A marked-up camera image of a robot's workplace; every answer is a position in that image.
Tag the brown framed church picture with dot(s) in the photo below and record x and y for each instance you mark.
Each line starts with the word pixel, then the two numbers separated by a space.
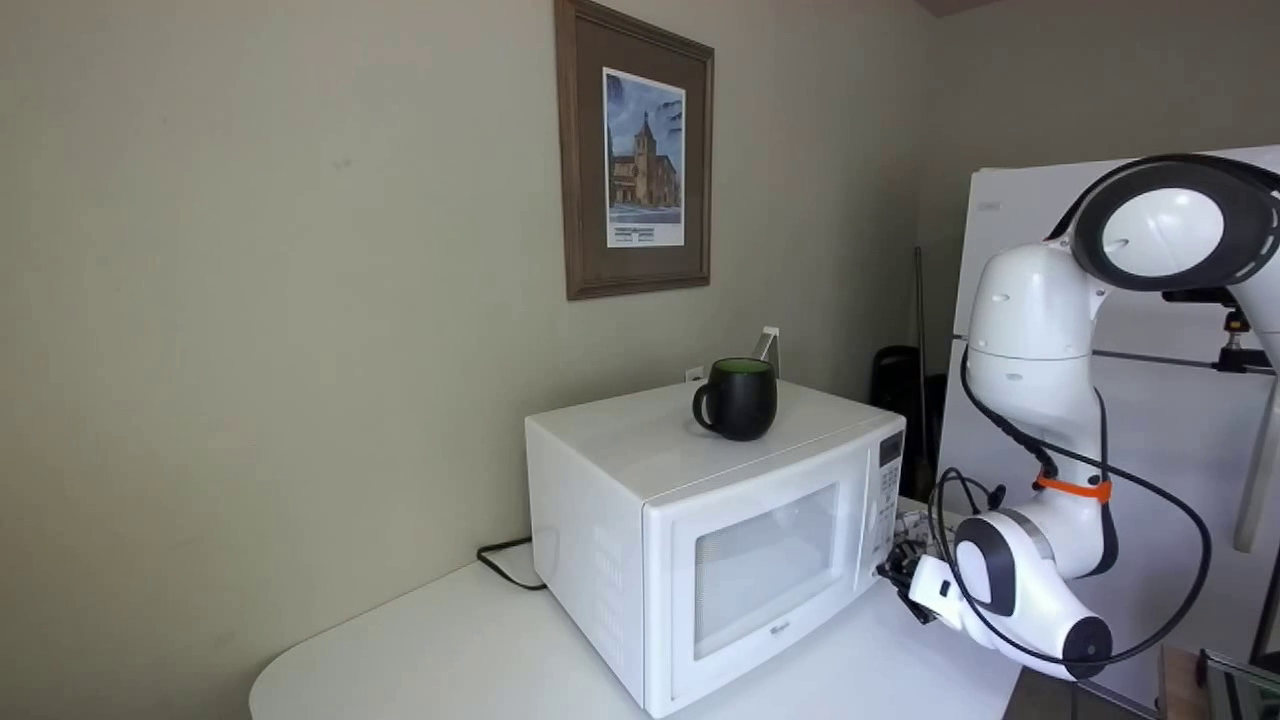
pixel 586 145

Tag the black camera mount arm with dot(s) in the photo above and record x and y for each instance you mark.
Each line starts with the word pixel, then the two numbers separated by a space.
pixel 1243 351

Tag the white microwave door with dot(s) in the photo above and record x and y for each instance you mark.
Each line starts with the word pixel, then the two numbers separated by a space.
pixel 765 574

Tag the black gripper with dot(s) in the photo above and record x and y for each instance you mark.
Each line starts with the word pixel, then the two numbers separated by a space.
pixel 906 570

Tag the black mug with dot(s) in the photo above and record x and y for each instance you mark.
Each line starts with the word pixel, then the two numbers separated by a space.
pixel 742 400

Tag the white refrigerator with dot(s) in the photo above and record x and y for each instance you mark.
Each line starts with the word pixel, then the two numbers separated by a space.
pixel 1027 194

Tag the black tower speaker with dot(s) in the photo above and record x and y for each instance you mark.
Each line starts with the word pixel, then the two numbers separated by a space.
pixel 898 381

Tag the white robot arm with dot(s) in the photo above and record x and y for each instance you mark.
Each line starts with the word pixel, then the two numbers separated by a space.
pixel 1035 334

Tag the white microwave oven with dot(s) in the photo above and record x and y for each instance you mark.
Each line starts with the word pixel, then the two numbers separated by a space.
pixel 602 533

